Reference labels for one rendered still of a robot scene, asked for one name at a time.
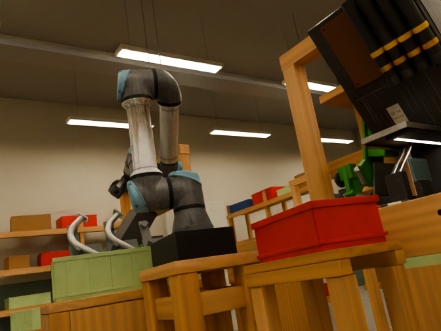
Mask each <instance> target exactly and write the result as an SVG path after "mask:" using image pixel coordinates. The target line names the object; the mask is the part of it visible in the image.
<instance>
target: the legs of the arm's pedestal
mask: <svg viewBox="0 0 441 331"><path fill-rule="evenodd" d="M255 264H259V263H251V264H246V265H239V266H236V267H233V272H234V279H235V283H236V285H233V286H227V285H226V278H225V273H224V270H219V271H211V272H206V273H202V274H201V281H202V286H203V290H200V287H199V282H198V273H197V272H194V273H185V274H181V275H174V276H170V277H169V287H170V293H171V295H170V296H169V293H168V287H167V279H166V278H164V279H159V280H151V281H147V282H143V283H142V290H143V296H144V308H145V315H146V326H147V331H173V324H172V320H174V324H175V331H205V323H204V318H203V316H205V315H207V323H208V328H209V331H234V328H233V323H232V315H231V310H233V309H239V308H240V315H241V323H242V328H243V331H257V323H256V320H255V312H254V308H253V300H252V297H251V288H248V287H247V282H246V277H245V276H246V274H245V270H244V267H245V266H249V265H255Z"/></svg>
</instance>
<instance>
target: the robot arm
mask: <svg viewBox="0 0 441 331"><path fill-rule="evenodd" d="M153 100H157V104H158V105H159V120H160V163H157V161H156V151H155V146H154V136H153V131H152V121H151V115H150V107H151V105H152V104H153ZM117 101H118V102H121V105H122V107H124V109H126V110H127V119H128V126H129V136H130V142H131V145H130V148H129V150H128V154H127V158H126V161H125V166H124V168H123V174H124V175H123V176H122V177H121V179H119V180H118V179H117V180H115V181H114V182H113V183H112V184H111V185H110V187H109V189H108V192H110V194H111V195H112V196H114V197H115V198H117V199H119V198H120V197H121V196H122V194H123V193H124V192H126V193H128V194H129V199H130V202H131V205H132V208H133V210H134V211H135V212H137V213H143V212H146V213H148V212H150V211H160V210H170V209H173V212H174V221H173V229H172V233H173V232H175V231H189V230H197V229H210V228H214V226H213V224H212V222H211V220H210V218H209V216H208V214H207V212H206V209H205V202H204V198H203V191H202V184H201V181H200V177H199V175H198V174H197V173H195V172H193V171H185V170H182V163H181V161H178V135H179V106H180V105H181V101H182V97H181V92H180V88H179V85H178V83H177V82H176V80H175V79H174V77H173V76H172V75H171V74H170V73H168V72H166V71H165V70H162V69H158V68H155V69H140V70H132V69H129V70H121V71H120V72H119V73H118V77H117Z"/></svg>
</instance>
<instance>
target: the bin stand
mask: <svg viewBox="0 0 441 331"><path fill-rule="evenodd" d="M404 263H406V257H405V254H404V250H403V247H402V242H401V240H393V241H388V242H380V243H374V244H366V245H361V246H352V247H347V248H338V249H334V250H328V251H323V252H317V253H313V254H306V255H300V256H297V257H290V258H286V259H280V260H276V261H269V262H266V263H259V264H255V265H249V266H245V267H244V270H245V274H246V276H245V277H246V282H247V287H248V288H251V297H252V300H253V308H254V312H255V320H256V323H257V331H283V330H282V324H281V320H280V313H279V309H278V302H277V298H276V292H275V287H274V285H275V284H285V283H291V282H301V286H302V290H303V296H304V302H305V306H306V312H307V316H308V322H309V326H310V331H334V330H333V324H332V321H331V315H330V312H329V305H328V302H327V296H326V291H325V287H324V282H323V278H326V282H327V287H328V291H329V296H330V300H331V306H332V309H333V315H334V318H335V324H336V327H337V331H369V330H368V324H367V321H366V316H365V313H364V308H363V305H362V299H361V296H360V291H359V287H358V282H357V279H356V275H355V274H353V271H357V270H363V269H372V268H378V269H377V270H378V273H379V278H380V281H381V286H382V289H383V294H384V297H385V302H386V305H387V310H388V315H389V318H390V323H391V326H392V331H421V327H420V324H419V319H418V316H417V311H416V308H415V304H414V301H413V296H412V293H411V289H410V284H409V281H408V277H407V274H406V269H405V266H404Z"/></svg>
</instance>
